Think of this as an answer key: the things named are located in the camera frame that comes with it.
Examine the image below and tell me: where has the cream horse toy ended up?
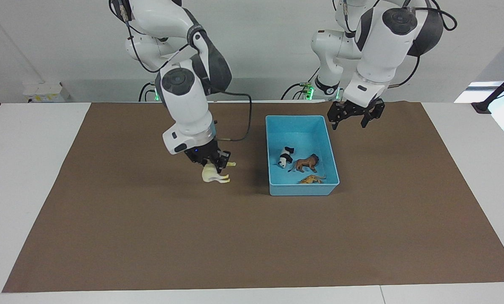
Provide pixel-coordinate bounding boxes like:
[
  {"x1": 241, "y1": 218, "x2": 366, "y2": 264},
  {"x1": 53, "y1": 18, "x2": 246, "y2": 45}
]
[{"x1": 202, "y1": 161, "x2": 237, "y2": 184}]

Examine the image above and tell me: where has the brown lion toy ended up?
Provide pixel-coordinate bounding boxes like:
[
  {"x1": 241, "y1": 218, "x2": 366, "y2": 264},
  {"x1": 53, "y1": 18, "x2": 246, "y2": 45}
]
[{"x1": 288, "y1": 154, "x2": 320, "y2": 174}]

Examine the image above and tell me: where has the black and white panda toy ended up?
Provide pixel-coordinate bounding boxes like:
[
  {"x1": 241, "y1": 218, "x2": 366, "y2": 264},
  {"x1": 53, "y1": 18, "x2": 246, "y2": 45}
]
[{"x1": 277, "y1": 146, "x2": 295, "y2": 169}]

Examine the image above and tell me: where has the orange striped tiger toy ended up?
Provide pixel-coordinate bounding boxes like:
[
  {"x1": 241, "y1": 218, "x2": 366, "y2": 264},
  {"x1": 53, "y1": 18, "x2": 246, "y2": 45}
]
[{"x1": 299, "y1": 174, "x2": 327, "y2": 185}]

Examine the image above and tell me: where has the light blue storage box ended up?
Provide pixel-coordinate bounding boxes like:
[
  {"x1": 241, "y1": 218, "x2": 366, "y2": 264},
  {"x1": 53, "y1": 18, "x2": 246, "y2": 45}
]
[{"x1": 265, "y1": 114, "x2": 341, "y2": 197}]

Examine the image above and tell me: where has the small cardboard box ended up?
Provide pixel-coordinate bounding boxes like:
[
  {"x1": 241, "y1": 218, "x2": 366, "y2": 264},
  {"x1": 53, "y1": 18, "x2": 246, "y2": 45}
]
[{"x1": 22, "y1": 82, "x2": 71, "y2": 103}]

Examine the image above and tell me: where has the brown table mat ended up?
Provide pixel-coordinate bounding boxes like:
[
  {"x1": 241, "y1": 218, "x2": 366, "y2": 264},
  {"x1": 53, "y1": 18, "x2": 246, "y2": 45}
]
[{"x1": 2, "y1": 102, "x2": 504, "y2": 293}]

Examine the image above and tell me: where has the black slanted stand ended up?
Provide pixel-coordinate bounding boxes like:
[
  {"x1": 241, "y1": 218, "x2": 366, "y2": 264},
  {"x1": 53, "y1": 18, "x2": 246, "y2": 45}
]
[{"x1": 471, "y1": 65, "x2": 504, "y2": 114}]

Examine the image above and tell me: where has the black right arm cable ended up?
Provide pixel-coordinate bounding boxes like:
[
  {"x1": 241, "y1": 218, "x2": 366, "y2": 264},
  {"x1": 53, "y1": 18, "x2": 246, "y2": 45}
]
[{"x1": 213, "y1": 90, "x2": 253, "y2": 142}]

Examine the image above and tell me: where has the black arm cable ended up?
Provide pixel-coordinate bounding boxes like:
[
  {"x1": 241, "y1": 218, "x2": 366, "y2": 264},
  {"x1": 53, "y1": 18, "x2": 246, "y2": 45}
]
[
  {"x1": 213, "y1": 90, "x2": 253, "y2": 142},
  {"x1": 386, "y1": 0, "x2": 458, "y2": 89}
]

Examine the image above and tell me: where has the black left base cable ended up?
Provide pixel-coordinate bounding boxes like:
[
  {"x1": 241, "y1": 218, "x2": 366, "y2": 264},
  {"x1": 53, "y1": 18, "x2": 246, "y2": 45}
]
[{"x1": 281, "y1": 67, "x2": 321, "y2": 101}]

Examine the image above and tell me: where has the black base cable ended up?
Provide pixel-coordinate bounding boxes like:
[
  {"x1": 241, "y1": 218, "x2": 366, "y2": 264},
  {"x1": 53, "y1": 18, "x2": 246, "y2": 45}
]
[
  {"x1": 281, "y1": 67, "x2": 321, "y2": 101},
  {"x1": 138, "y1": 81, "x2": 156, "y2": 102}
]

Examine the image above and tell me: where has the black right base cable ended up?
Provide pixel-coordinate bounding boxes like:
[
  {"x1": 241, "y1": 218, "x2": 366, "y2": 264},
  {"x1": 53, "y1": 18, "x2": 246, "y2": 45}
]
[{"x1": 138, "y1": 81, "x2": 156, "y2": 102}]

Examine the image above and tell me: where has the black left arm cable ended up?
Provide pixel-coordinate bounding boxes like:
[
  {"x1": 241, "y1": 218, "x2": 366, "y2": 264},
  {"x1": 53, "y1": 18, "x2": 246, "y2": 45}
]
[{"x1": 386, "y1": 0, "x2": 458, "y2": 89}]

